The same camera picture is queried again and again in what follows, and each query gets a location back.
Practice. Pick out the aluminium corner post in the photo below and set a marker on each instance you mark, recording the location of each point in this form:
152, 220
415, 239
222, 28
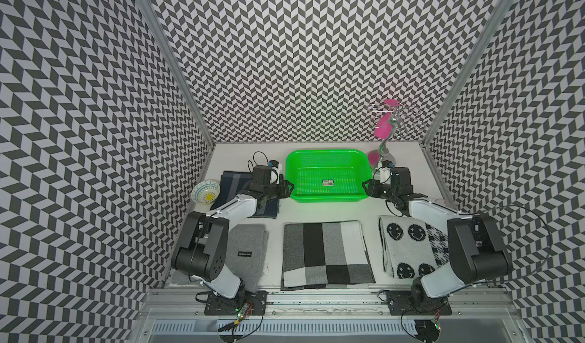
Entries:
490, 29
151, 19

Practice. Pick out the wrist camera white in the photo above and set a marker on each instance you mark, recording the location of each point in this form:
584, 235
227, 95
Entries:
385, 171
276, 169

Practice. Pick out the patterned ceramic bowl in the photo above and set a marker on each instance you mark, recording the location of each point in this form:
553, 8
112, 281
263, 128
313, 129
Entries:
205, 192

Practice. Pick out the left aluminium corner post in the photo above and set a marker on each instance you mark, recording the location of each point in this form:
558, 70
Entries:
151, 19

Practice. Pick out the right aluminium corner post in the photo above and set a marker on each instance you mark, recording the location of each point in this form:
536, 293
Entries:
490, 29

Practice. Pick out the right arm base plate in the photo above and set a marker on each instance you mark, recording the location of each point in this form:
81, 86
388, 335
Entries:
404, 302

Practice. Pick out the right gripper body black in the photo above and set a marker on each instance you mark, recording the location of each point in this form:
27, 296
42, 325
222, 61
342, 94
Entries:
388, 191

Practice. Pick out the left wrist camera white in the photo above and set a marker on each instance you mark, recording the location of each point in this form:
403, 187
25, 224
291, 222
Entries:
276, 169

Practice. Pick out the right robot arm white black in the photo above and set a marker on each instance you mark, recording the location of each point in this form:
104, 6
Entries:
477, 252

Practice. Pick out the grey scarf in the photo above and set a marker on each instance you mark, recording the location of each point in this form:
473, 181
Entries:
246, 252

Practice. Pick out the green plastic basket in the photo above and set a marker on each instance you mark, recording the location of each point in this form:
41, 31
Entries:
327, 175

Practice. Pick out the navy blue striped scarf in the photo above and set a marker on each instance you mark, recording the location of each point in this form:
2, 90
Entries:
233, 182

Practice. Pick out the black white checked scarf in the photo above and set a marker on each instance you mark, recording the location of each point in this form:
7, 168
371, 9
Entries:
324, 255

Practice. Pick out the smiley face patterned scarf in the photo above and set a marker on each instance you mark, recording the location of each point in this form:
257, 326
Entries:
411, 248

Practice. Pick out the silver pink jewellery stand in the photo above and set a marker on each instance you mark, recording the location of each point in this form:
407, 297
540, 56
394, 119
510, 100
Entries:
388, 129

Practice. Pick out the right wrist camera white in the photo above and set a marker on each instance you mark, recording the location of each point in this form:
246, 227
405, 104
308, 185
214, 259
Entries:
385, 171

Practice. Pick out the aluminium front rail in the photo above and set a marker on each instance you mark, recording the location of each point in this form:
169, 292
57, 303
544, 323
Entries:
474, 303

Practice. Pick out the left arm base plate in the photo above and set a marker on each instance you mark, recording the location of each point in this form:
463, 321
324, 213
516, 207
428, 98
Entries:
221, 306

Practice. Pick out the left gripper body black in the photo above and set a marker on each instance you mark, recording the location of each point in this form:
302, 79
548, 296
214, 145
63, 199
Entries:
272, 190

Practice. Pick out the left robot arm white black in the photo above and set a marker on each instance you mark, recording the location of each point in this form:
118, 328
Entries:
200, 252

